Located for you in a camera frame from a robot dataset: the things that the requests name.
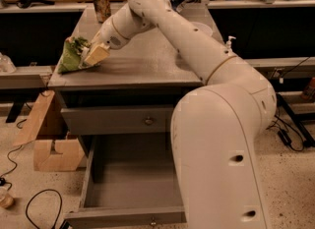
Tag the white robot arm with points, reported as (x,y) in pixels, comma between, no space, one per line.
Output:
(213,127)

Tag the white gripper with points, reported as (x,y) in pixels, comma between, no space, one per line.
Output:
(107,36)

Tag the grey open middle drawer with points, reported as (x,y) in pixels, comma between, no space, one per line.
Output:
(130,180)

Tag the gold soda can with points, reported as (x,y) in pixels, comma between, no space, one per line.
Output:
(102,10)

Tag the white pump bottle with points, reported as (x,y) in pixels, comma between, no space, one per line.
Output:
(228,44)

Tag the grey top drawer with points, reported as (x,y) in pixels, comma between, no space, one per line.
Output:
(112,120)

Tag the wooden block stand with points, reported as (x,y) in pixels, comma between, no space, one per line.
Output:
(54,148)

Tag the green jalapeno chip bag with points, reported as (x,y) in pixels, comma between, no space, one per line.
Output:
(70,60)

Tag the white ceramic bowl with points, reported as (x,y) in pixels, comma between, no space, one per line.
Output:
(200,28)

